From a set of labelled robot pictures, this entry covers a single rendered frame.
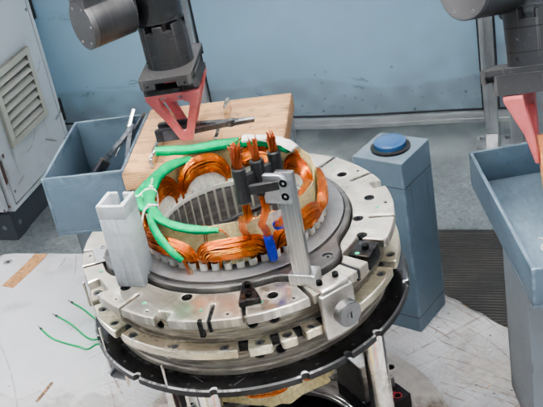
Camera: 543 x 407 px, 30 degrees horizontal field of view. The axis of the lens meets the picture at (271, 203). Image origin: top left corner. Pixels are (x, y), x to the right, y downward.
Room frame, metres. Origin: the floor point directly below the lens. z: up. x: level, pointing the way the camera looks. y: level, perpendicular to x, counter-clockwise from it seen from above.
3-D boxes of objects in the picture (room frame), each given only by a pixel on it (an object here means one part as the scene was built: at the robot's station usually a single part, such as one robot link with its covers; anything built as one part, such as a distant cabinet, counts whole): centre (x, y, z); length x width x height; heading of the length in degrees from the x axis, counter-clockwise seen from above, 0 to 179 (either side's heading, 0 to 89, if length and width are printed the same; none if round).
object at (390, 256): (0.88, -0.11, 1.06); 0.09 x 0.04 x 0.01; 161
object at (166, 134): (1.15, 0.11, 1.09); 0.04 x 0.01 x 0.02; 79
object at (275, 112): (1.20, 0.06, 1.05); 0.20 x 0.19 x 0.02; 80
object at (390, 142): (1.12, -0.16, 1.04); 0.04 x 0.04 x 0.01
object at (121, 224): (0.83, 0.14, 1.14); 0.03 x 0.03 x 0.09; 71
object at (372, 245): (0.81, -0.08, 1.09); 0.03 x 0.02 x 0.02; 148
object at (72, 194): (1.23, 0.21, 0.92); 0.17 x 0.11 x 0.28; 170
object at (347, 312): (0.74, -0.05, 1.07); 0.03 x 0.01 x 0.03; 119
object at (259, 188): (0.77, 0.01, 1.21); 0.04 x 0.04 x 0.03; 71
